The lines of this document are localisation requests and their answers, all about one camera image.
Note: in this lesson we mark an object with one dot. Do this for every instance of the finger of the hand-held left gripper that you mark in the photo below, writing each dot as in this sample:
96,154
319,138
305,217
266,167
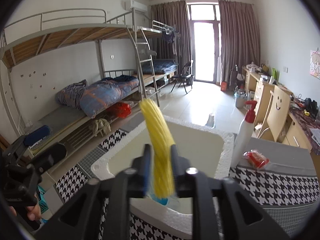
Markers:
52,155
37,133

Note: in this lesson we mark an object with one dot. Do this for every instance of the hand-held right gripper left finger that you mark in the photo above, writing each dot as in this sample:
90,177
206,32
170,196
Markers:
146,170

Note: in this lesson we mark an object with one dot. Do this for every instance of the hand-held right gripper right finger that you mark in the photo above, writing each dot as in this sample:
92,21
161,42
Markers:
175,165

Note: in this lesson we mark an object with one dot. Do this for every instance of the white foam box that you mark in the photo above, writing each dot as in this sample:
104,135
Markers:
195,142

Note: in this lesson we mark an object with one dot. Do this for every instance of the yellow ribbed soft roll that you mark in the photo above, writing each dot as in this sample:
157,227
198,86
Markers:
157,130

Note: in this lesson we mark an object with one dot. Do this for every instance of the person's left hand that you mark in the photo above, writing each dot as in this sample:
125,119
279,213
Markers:
33,212

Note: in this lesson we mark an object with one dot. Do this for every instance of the teal cardboard box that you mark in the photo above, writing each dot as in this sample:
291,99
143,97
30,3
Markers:
43,202

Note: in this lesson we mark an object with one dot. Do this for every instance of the grey purple crumpled blanket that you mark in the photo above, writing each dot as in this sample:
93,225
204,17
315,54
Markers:
71,93

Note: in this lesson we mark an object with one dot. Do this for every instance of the beige crumpled cloth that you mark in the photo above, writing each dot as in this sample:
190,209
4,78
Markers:
100,126

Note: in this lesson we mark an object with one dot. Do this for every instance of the clear plastic bottle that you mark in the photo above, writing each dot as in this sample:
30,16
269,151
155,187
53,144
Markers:
210,121

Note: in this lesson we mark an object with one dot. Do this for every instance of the red plastic bag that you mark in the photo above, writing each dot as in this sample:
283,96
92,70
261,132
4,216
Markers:
121,110

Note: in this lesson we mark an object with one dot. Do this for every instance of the white pump bottle red cap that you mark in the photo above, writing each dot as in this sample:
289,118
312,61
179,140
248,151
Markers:
243,132

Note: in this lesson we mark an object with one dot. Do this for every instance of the blue orange quilt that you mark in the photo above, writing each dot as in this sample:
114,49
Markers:
105,95

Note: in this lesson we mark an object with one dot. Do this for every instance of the red snack packet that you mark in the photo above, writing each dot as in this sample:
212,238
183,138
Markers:
257,160

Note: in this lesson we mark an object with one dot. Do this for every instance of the large grey metal bunk bed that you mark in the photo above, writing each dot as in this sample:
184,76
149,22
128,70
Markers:
25,50

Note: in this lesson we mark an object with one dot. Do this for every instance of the black bucket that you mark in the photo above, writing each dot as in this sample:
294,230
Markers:
191,80

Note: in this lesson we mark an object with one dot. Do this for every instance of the small grey metal bunk bed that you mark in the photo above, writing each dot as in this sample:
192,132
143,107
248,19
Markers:
160,75

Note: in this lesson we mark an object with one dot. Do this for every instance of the white bucket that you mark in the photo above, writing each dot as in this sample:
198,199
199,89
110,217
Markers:
240,101

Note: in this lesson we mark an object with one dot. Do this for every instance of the red box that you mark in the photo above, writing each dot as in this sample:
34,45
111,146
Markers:
223,86

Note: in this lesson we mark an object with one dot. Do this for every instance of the black folding chair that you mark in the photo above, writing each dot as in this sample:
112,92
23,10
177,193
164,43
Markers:
186,68

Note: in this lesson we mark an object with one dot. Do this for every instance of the dark blue plaid bedding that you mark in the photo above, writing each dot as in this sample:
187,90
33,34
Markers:
162,66

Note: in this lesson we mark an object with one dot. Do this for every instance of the black white houndstooth tablecloth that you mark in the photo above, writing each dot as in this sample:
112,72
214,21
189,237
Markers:
275,187

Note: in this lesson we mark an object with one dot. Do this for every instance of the black trolley bag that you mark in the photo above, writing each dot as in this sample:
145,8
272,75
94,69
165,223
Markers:
233,77

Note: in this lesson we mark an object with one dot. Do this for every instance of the light wooden desk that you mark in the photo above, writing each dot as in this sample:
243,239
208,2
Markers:
262,90

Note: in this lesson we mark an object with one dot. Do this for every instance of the wooden chair with smiley face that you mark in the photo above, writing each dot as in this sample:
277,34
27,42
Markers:
278,112

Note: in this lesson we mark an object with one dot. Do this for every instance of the glass balcony door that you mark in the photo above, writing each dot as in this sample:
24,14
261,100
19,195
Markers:
203,50

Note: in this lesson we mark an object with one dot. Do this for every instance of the dark hanging clothes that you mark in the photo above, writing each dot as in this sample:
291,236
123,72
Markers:
168,37

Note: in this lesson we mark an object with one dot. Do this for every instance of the dark patterned desk cloth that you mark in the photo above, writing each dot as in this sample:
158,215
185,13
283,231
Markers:
303,122

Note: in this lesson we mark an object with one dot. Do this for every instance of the green paper bag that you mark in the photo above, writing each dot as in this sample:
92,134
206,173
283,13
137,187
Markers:
274,73

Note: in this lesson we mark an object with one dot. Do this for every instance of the brown curtain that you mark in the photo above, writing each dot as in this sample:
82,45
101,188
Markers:
237,37
180,17

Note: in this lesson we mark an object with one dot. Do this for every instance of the black headphones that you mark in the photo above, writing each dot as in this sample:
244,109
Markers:
310,105

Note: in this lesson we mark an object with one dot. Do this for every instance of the white air conditioner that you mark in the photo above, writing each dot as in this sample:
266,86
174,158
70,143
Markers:
135,4

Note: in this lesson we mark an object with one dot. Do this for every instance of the pink cartoon wall poster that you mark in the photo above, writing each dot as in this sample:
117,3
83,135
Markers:
315,65

